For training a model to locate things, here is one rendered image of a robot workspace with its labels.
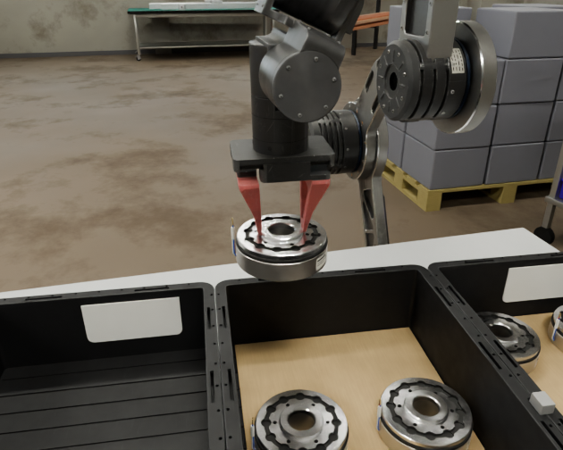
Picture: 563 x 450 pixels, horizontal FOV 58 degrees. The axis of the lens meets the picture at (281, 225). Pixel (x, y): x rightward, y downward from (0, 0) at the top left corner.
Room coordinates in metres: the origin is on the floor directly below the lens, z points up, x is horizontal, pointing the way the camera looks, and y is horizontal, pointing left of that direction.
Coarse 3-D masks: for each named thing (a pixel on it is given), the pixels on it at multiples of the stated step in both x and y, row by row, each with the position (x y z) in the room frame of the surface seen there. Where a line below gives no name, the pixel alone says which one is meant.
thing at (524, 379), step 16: (512, 256) 0.65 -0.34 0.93; (528, 256) 0.65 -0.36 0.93; (544, 256) 0.65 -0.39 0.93; (560, 256) 0.65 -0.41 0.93; (432, 272) 0.60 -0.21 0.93; (448, 288) 0.56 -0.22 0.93; (464, 304) 0.53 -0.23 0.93; (480, 320) 0.50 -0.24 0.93; (496, 352) 0.44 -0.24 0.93; (512, 368) 0.41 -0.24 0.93; (528, 384) 0.39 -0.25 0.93; (560, 416) 0.35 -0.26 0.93; (560, 432) 0.33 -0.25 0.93
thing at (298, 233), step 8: (264, 224) 0.52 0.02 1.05; (272, 224) 0.52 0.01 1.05; (280, 224) 0.52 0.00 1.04; (288, 224) 0.52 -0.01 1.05; (296, 224) 0.52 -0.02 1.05; (264, 232) 0.50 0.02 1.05; (296, 232) 0.50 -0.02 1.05; (272, 240) 0.49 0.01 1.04; (280, 240) 0.48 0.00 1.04; (288, 240) 0.49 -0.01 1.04; (296, 240) 0.49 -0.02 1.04
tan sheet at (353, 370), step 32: (256, 352) 0.56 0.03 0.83; (288, 352) 0.56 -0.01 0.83; (320, 352) 0.56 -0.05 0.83; (352, 352) 0.56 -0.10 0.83; (384, 352) 0.56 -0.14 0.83; (416, 352) 0.56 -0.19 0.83; (256, 384) 0.49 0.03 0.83; (288, 384) 0.49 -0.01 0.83; (320, 384) 0.49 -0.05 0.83; (352, 384) 0.49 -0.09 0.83; (384, 384) 0.49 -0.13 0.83; (352, 416) 0.44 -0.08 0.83; (352, 448) 0.40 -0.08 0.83; (384, 448) 0.40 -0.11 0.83; (480, 448) 0.40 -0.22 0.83
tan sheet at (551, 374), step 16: (528, 320) 0.63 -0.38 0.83; (544, 320) 0.63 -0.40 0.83; (544, 336) 0.59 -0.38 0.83; (544, 352) 0.56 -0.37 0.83; (560, 352) 0.56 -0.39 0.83; (544, 368) 0.52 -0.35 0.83; (560, 368) 0.52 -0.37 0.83; (544, 384) 0.49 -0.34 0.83; (560, 384) 0.49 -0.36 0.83; (560, 400) 0.47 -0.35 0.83
